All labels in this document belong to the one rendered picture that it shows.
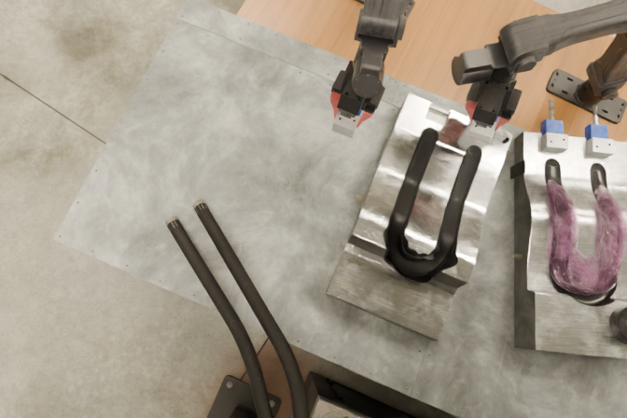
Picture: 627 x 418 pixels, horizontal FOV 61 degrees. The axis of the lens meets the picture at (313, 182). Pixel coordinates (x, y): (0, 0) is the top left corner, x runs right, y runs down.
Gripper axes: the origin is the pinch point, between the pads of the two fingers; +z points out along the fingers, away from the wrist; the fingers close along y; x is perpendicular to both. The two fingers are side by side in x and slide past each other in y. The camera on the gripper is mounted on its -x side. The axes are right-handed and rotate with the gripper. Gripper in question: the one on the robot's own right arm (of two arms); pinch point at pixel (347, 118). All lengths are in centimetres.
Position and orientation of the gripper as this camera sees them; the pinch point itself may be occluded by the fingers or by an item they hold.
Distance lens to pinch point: 117.4
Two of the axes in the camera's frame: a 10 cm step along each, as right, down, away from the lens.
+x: 3.2, -6.8, 6.5
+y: 9.2, 3.8, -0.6
